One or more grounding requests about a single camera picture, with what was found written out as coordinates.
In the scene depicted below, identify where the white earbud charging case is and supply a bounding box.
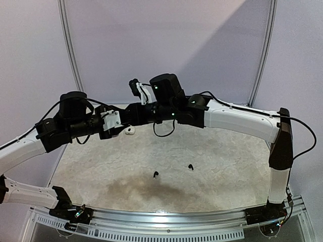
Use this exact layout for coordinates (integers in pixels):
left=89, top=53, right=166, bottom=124
left=125, top=127, right=136, bottom=135

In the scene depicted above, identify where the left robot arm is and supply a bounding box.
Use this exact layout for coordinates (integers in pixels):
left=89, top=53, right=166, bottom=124
left=1, top=91, right=127, bottom=219

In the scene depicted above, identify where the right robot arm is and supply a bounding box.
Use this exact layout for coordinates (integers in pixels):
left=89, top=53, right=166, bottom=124
left=121, top=74, right=293, bottom=220

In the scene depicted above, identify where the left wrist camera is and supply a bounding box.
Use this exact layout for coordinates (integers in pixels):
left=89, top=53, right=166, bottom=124
left=100, top=110, right=121, bottom=131

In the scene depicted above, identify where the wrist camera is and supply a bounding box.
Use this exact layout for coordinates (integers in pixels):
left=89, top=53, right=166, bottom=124
left=100, top=110, right=121, bottom=131
left=129, top=79, right=152, bottom=105

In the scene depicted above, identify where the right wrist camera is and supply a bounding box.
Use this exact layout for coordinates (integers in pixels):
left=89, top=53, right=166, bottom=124
left=129, top=79, right=152, bottom=105

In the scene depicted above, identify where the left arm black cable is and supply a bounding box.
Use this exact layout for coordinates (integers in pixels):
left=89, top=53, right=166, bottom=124
left=0, top=98, right=127, bottom=149

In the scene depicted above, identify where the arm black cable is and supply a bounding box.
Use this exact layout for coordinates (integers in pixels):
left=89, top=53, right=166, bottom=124
left=141, top=83, right=317, bottom=161
left=0, top=98, right=127, bottom=149

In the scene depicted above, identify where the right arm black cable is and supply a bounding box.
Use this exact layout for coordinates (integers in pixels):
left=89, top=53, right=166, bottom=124
left=141, top=83, right=317, bottom=161

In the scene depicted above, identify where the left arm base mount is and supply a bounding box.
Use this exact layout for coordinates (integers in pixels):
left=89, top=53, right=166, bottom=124
left=49, top=201, right=94, bottom=224

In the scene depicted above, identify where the left aluminium frame post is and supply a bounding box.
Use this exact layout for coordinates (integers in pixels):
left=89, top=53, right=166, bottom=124
left=58, top=0, right=84, bottom=91

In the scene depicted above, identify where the aluminium frame post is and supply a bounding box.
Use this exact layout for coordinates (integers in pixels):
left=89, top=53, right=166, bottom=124
left=58, top=0, right=84, bottom=91
left=248, top=0, right=278, bottom=107

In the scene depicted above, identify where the aluminium front rail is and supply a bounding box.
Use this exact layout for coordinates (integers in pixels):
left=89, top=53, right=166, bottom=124
left=21, top=196, right=316, bottom=241

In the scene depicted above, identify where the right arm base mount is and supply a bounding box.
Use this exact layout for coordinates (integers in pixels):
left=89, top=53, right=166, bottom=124
left=244, top=201, right=287, bottom=225

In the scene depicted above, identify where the right aluminium frame post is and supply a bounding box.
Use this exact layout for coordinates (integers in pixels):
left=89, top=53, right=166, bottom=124
left=248, top=0, right=278, bottom=107

